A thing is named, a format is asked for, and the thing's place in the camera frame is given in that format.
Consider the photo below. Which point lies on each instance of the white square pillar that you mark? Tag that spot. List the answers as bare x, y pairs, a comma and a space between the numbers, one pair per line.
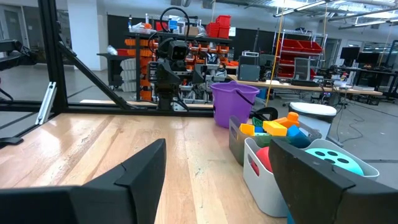
87, 34

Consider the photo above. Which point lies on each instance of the blue two-stud building block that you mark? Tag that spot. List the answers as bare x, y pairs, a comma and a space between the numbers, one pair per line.
297, 137

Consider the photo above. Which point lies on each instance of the black table frame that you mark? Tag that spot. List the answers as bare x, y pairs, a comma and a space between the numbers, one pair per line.
53, 62

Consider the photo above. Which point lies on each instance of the teal foam die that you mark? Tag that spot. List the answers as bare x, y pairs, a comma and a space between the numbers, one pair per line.
335, 160

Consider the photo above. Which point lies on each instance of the mint building block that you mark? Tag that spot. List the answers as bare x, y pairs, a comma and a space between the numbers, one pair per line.
261, 134

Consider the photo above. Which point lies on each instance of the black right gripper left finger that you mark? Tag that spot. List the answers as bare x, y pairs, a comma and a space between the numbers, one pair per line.
109, 202

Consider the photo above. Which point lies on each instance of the golden yellow building block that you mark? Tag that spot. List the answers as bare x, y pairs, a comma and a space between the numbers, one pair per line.
247, 129

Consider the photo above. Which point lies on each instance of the silver angle bracket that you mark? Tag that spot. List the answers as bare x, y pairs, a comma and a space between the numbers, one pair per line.
46, 102

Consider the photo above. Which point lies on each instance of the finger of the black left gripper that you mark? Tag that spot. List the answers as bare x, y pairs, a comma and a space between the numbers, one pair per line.
199, 74
153, 72

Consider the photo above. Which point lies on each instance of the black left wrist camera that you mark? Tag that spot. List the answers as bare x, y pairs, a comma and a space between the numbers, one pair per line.
178, 50

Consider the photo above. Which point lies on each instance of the white plastic bin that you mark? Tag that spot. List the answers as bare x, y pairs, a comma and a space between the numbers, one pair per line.
261, 189

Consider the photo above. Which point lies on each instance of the white round trash can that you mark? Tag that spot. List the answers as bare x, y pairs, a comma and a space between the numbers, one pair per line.
312, 118

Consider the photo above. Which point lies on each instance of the red foam die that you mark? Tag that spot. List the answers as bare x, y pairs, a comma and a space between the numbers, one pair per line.
264, 158

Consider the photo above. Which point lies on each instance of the green building block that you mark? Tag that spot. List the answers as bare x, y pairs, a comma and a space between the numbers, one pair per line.
257, 122

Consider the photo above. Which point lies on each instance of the orange stepped building block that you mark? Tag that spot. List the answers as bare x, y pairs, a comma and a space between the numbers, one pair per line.
289, 119

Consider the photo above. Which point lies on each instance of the long wooden workbench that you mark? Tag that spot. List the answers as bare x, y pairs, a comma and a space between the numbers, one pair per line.
280, 84

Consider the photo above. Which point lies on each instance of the purple monster-face bucket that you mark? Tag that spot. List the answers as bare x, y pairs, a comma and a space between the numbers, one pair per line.
231, 105

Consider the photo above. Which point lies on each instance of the grey equipment box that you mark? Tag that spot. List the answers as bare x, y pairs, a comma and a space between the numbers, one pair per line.
248, 70

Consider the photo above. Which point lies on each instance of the black monitor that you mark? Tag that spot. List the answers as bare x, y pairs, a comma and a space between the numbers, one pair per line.
349, 53

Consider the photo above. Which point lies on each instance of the grey office chair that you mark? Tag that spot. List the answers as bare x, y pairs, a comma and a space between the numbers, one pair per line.
302, 68

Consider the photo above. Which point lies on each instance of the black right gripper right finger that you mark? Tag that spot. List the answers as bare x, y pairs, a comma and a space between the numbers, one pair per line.
326, 199

